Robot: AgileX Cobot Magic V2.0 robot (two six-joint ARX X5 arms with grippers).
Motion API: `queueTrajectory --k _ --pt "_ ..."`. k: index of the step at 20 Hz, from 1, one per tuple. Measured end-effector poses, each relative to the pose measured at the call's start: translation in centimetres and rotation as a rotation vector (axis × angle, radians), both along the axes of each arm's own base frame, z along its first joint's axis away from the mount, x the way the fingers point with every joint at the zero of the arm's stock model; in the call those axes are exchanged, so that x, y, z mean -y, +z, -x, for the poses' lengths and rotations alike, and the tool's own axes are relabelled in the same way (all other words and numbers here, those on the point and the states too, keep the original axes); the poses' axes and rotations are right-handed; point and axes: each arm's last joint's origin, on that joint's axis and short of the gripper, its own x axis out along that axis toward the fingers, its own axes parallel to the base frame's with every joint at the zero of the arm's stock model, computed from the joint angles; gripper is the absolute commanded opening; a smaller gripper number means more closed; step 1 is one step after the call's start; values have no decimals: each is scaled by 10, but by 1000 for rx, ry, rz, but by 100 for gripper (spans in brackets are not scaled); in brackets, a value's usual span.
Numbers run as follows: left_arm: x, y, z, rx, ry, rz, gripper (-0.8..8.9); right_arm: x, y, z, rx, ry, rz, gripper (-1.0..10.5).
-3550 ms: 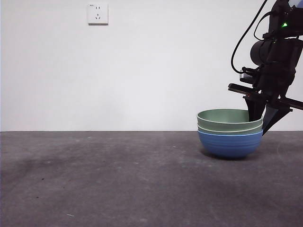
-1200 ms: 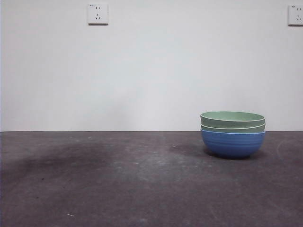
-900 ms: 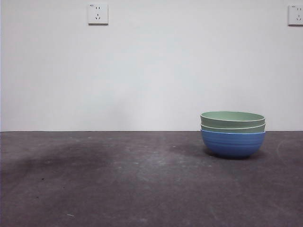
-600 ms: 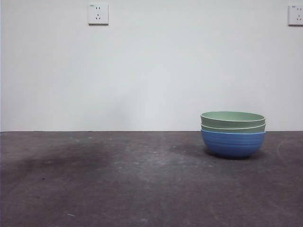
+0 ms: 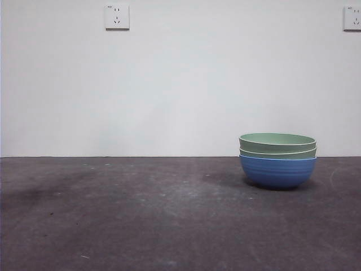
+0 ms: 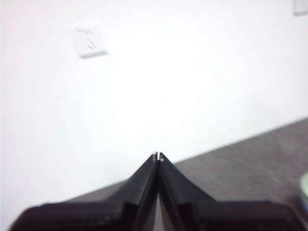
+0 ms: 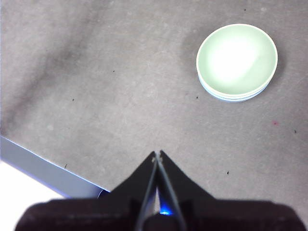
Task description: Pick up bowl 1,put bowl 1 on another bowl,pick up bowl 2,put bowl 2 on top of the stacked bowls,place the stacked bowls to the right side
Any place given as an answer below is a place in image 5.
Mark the green ribbed bowl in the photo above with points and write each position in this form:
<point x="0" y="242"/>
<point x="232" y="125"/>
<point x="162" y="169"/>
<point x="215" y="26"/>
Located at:
<point x="277" y="154"/>
<point x="276" y="145"/>

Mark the blue ribbed bowl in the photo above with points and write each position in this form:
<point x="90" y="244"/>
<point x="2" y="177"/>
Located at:
<point x="277" y="173"/>

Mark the white wall socket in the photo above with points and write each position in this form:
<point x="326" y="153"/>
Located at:
<point x="352" y="18"/>
<point x="117" y="17"/>

